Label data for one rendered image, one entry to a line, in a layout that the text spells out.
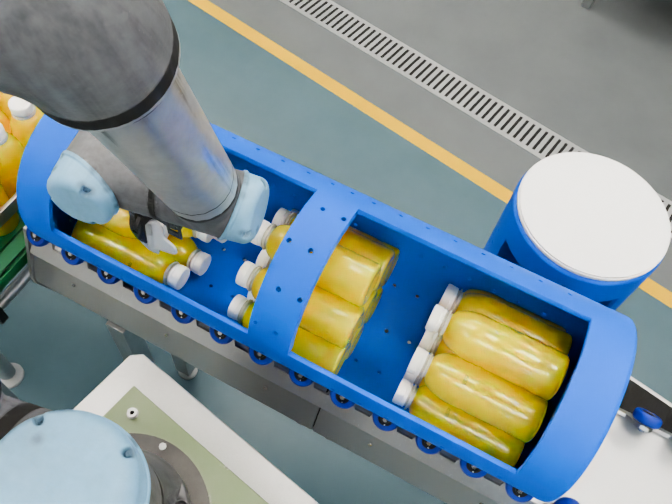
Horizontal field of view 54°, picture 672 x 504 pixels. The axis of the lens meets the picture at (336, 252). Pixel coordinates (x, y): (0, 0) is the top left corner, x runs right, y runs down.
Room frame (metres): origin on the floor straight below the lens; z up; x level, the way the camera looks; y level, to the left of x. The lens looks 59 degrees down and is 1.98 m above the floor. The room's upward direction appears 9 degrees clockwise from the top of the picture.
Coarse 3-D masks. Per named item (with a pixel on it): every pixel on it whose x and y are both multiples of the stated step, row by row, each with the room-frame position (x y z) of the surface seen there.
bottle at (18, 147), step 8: (8, 136) 0.69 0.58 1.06; (0, 144) 0.66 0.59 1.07; (8, 144) 0.67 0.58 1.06; (16, 144) 0.68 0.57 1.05; (0, 152) 0.66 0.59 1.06; (8, 152) 0.66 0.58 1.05; (16, 152) 0.67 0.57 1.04; (0, 160) 0.65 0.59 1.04; (8, 160) 0.65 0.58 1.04; (16, 160) 0.66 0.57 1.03; (0, 168) 0.64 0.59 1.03; (8, 168) 0.65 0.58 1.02; (16, 168) 0.66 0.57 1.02; (0, 176) 0.64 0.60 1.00; (8, 176) 0.64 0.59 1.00; (16, 176) 0.65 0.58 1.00; (8, 184) 0.64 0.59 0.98; (16, 184) 0.65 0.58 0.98; (8, 192) 0.64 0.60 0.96
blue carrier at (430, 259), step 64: (64, 128) 0.59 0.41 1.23; (320, 192) 0.55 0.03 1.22; (256, 256) 0.59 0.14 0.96; (320, 256) 0.45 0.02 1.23; (448, 256) 0.57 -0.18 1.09; (256, 320) 0.38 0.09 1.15; (384, 320) 0.50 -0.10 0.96; (576, 320) 0.49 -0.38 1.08; (320, 384) 0.34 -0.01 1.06; (384, 384) 0.39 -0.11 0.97; (576, 384) 0.33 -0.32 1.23; (448, 448) 0.27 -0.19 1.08; (576, 448) 0.26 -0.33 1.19
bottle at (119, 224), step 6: (120, 210) 0.53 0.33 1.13; (126, 210) 0.53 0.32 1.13; (114, 216) 0.52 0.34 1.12; (120, 216) 0.52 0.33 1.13; (126, 216) 0.53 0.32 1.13; (108, 222) 0.52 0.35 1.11; (114, 222) 0.52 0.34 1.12; (120, 222) 0.52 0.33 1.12; (126, 222) 0.52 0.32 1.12; (108, 228) 0.52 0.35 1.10; (114, 228) 0.51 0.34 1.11; (120, 228) 0.51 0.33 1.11; (126, 228) 0.51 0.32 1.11; (120, 234) 0.51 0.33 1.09; (126, 234) 0.51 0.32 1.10; (132, 234) 0.51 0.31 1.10
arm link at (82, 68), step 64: (0, 0) 0.23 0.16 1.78; (64, 0) 0.24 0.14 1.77; (128, 0) 0.27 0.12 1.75; (0, 64) 0.22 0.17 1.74; (64, 64) 0.23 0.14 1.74; (128, 64) 0.25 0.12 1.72; (128, 128) 0.26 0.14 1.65; (192, 128) 0.31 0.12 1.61; (192, 192) 0.32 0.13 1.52; (256, 192) 0.39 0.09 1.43
